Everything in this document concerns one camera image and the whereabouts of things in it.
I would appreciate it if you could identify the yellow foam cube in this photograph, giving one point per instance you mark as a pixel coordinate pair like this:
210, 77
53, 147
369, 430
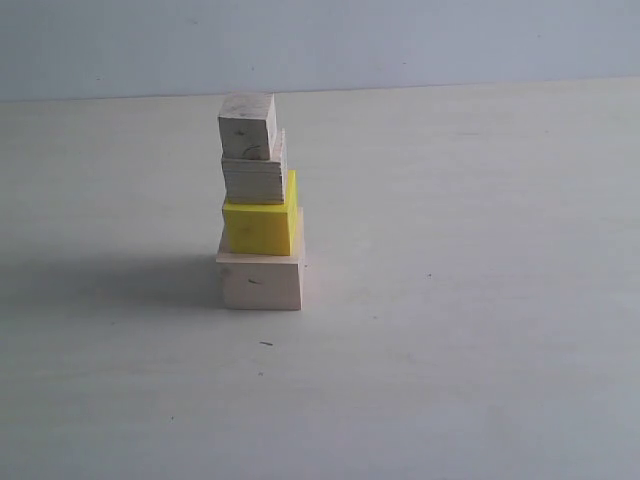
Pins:
265, 229

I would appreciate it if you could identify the small wooden cube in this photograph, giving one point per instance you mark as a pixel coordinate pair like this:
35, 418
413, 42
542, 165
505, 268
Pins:
248, 126

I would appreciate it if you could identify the medium wooden cube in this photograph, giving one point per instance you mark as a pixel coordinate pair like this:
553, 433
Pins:
258, 181

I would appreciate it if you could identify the large wooden cube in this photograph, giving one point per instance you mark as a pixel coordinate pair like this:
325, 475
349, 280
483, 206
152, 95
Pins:
263, 282

